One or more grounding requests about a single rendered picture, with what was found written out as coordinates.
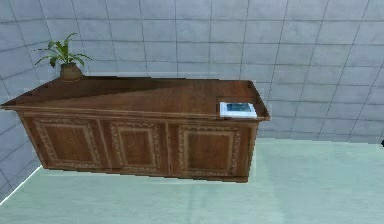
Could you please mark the green house plant brown pot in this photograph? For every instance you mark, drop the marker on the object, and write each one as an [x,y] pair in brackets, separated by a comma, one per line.
[68,65]

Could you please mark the white book blue cover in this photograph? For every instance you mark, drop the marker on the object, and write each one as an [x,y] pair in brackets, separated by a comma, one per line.
[237,109]

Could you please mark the brown wooden sideboard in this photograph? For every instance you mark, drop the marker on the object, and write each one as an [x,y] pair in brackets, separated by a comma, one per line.
[140,143]

